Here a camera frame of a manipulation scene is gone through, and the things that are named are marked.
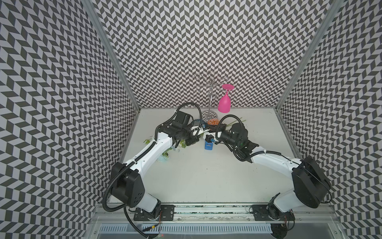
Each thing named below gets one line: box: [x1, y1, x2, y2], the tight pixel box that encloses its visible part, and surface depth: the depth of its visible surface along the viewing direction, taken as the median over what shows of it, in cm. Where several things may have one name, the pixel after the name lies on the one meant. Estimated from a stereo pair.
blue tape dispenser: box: [204, 140, 214, 151], surface depth 98 cm
